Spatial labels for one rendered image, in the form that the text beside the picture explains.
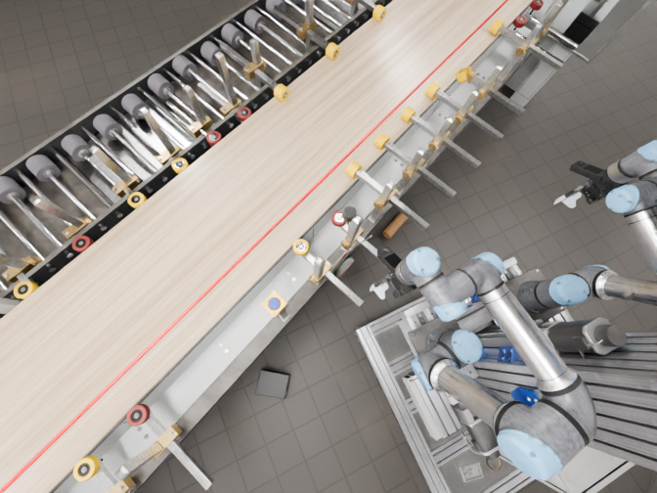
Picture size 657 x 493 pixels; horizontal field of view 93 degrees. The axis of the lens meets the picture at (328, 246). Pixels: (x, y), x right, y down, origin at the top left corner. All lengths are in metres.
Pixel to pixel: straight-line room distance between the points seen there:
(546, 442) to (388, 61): 2.06
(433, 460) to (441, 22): 2.85
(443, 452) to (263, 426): 1.17
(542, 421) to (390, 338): 1.43
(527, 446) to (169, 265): 1.49
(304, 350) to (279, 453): 0.66
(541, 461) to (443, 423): 0.70
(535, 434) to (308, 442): 1.76
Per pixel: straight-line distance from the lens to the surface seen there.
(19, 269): 2.10
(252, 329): 1.80
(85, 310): 1.80
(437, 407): 1.56
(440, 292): 0.82
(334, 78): 2.16
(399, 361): 2.27
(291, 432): 2.46
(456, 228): 2.86
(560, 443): 0.95
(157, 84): 2.33
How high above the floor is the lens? 2.39
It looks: 72 degrees down
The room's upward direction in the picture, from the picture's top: 12 degrees clockwise
